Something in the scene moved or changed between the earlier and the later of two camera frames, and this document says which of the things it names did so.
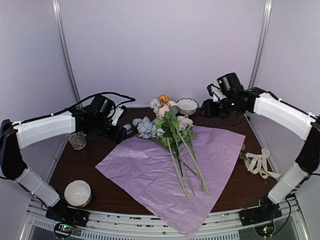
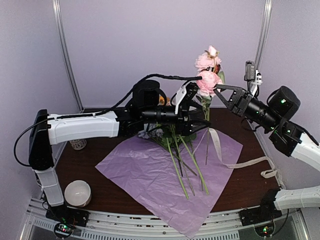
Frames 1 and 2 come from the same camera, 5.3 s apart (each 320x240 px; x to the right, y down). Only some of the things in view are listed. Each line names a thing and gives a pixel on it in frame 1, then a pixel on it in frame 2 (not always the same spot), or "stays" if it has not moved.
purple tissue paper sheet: (185, 182) stays
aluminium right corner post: (264, 34) stays
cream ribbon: (256, 164) → (265, 174)
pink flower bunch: (164, 120) → (210, 78)
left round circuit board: (63, 230) stays
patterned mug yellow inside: (78, 139) stays
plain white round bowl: (78, 193) stays
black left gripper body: (100, 128) → (182, 124)
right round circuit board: (265, 229) stays
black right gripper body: (222, 111) → (241, 104)
